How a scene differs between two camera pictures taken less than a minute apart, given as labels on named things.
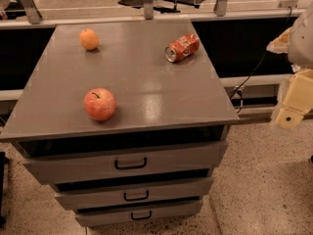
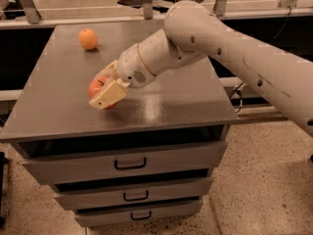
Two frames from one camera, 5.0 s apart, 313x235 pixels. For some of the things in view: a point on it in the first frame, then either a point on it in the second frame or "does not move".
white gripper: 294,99 → 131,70
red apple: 100,104 → 97,85
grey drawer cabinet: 127,119 does not move
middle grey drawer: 94,193 does not move
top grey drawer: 57,161 does not move
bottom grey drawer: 135,212 does not move
